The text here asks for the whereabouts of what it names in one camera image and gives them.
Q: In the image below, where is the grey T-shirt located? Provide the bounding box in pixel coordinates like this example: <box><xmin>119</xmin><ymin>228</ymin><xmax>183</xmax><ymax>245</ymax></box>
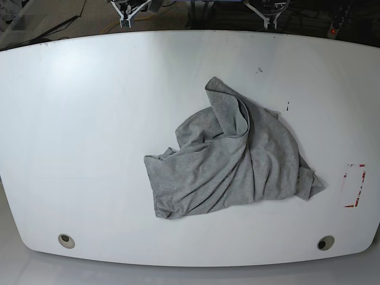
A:
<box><xmin>144</xmin><ymin>77</ymin><xmax>325</xmax><ymax>220</ymax></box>

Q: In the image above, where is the left table grommet hole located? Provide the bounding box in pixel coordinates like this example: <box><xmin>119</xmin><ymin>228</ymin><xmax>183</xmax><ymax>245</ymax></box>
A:
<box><xmin>58</xmin><ymin>234</ymin><xmax>75</xmax><ymax>249</ymax></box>

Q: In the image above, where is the table grommet hole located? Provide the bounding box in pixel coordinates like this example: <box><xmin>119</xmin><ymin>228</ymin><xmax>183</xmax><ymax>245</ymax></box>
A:
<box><xmin>58</xmin><ymin>234</ymin><xmax>75</xmax><ymax>249</ymax></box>
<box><xmin>317</xmin><ymin>235</ymin><xmax>335</xmax><ymax>251</ymax></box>

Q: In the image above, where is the right table grommet hole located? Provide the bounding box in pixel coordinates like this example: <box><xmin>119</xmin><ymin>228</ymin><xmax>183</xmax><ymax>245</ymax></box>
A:
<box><xmin>317</xmin><ymin>235</ymin><xmax>335</xmax><ymax>251</ymax></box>

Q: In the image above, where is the red tape rectangle marking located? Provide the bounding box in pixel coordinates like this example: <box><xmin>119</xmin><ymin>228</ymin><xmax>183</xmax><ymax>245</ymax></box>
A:
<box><xmin>340</xmin><ymin>164</ymin><xmax>366</xmax><ymax>208</ymax></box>

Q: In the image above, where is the black power strip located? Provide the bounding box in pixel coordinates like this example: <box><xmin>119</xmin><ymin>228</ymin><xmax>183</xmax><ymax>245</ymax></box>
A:
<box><xmin>327</xmin><ymin>0</ymin><xmax>353</xmax><ymax>39</ymax></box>

